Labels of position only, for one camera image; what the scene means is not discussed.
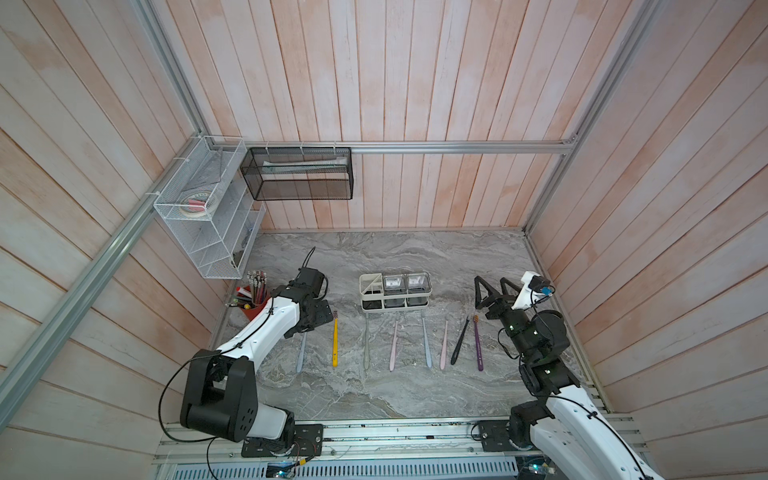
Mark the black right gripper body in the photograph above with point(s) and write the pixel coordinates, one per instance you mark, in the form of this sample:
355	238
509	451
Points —
512	323

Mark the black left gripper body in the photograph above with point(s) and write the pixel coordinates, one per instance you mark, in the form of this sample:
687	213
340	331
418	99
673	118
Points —
319	315

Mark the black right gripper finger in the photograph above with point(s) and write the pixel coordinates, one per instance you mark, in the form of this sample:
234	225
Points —
484	293
509	288

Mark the yellow toothbrush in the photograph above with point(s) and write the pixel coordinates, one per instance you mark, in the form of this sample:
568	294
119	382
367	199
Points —
335	343

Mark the light blue toothbrush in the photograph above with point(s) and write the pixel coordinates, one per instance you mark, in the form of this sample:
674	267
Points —
301	354

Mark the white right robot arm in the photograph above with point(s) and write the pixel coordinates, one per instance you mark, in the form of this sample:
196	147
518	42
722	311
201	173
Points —
560	421

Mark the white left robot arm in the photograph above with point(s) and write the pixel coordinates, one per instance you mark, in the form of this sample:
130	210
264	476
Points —
221	398

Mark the purple toothbrush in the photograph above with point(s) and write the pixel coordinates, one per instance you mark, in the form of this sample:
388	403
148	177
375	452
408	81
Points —
478	344

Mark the black toothbrush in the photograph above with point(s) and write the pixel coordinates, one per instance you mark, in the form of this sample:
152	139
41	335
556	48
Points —
459	342

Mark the cream toothbrush holder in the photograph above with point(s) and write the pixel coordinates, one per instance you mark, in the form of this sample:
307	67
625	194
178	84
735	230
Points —
381	293

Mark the pink toothbrush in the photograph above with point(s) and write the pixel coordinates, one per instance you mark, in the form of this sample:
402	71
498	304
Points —
443	353
393	350

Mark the pale blue toothbrush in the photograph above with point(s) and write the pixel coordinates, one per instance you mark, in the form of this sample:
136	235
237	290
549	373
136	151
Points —
425	338

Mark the pens in red cup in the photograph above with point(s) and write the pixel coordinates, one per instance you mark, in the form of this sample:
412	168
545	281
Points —
253	291

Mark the red pencil cup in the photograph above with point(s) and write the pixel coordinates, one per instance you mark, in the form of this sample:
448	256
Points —
251	311

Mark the black mesh basket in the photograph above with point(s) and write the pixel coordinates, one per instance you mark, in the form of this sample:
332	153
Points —
299	173

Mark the tape roll on shelf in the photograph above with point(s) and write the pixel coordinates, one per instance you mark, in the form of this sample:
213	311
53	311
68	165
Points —
198	204

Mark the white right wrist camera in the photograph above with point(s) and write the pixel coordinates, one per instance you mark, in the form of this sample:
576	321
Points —
535	289

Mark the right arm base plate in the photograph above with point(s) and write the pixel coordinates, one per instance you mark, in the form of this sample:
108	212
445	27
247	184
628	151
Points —
495	437

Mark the white wire mesh shelf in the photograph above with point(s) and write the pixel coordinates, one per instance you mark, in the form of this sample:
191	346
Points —
219	245

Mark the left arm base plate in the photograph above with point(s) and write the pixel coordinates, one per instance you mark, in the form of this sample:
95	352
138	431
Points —
297	441

